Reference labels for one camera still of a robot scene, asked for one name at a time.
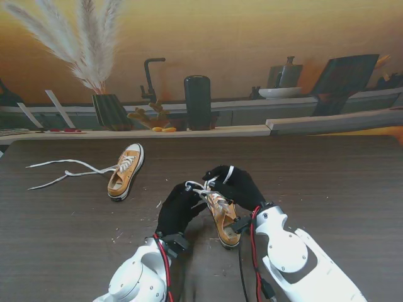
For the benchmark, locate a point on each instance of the white shoelace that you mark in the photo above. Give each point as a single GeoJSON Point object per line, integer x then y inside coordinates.
{"type": "Point", "coordinates": [66, 172]}
{"type": "Point", "coordinates": [230, 174]}

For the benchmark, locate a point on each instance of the printed kitchen backdrop banner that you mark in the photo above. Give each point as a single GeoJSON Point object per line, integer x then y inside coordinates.
{"type": "Point", "coordinates": [220, 37]}

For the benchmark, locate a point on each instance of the right robot hand black glove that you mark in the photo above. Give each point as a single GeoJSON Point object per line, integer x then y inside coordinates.
{"type": "Point", "coordinates": [245, 190]}

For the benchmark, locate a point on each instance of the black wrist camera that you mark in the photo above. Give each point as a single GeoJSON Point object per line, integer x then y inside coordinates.
{"type": "Point", "coordinates": [176, 243]}
{"type": "Point", "coordinates": [239, 224]}

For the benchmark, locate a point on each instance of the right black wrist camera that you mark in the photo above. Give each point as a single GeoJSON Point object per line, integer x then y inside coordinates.
{"type": "Point", "coordinates": [239, 224]}

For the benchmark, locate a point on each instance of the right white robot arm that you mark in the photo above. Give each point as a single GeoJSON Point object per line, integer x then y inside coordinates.
{"type": "Point", "coordinates": [289, 248]}

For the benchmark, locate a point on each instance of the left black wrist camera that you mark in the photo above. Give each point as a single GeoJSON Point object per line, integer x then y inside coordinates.
{"type": "Point", "coordinates": [176, 243]}

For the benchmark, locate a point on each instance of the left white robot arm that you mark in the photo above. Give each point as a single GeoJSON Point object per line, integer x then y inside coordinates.
{"type": "Point", "coordinates": [132, 277]}

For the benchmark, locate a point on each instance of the left robot hand black glove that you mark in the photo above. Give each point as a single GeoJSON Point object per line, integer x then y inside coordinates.
{"type": "Point", "coordinates": [176, 210]}

